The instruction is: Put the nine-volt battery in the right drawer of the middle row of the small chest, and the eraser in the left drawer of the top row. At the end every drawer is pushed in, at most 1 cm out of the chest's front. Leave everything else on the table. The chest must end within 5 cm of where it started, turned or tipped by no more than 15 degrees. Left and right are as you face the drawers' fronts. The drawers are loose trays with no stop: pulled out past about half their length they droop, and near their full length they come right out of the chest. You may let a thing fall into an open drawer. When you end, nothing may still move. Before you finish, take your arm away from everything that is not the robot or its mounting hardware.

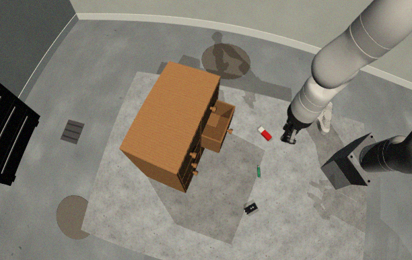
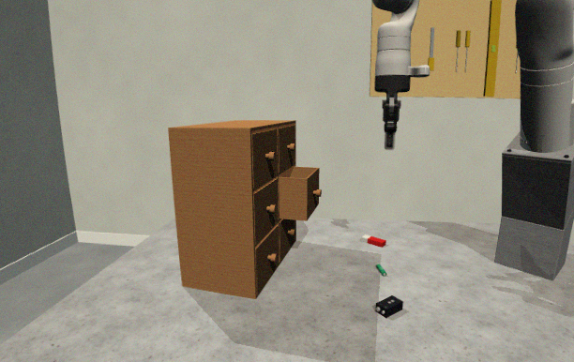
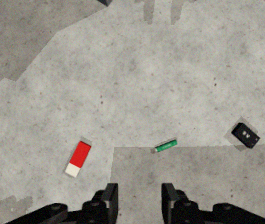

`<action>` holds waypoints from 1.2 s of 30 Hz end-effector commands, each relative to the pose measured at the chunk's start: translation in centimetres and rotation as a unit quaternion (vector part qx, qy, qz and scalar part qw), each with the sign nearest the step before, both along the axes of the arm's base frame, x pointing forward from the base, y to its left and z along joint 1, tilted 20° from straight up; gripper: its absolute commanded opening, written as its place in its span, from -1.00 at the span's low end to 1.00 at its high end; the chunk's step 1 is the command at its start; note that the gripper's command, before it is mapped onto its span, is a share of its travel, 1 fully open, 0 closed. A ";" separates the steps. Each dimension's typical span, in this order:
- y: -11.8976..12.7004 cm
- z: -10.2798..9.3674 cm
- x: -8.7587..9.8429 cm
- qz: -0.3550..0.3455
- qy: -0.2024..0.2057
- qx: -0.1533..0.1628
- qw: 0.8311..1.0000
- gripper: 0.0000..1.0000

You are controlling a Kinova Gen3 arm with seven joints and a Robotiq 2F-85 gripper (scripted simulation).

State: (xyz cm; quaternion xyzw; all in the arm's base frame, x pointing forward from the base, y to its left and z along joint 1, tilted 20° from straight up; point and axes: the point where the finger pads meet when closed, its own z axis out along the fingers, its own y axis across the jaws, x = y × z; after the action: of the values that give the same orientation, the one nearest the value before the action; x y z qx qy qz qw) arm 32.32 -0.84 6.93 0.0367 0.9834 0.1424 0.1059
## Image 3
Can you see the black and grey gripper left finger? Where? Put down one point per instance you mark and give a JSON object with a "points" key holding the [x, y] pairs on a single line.
{"points": [[95, 211]]}

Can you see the black nine-volt battery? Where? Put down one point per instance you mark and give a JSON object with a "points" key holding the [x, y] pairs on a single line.
{"points": [[245, 135]]}

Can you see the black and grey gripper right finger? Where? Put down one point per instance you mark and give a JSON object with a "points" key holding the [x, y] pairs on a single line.
{"points": [[223, 213]]}

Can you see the green aaa battery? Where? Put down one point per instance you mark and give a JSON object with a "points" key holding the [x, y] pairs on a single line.
{"points": [[166, 145]]}

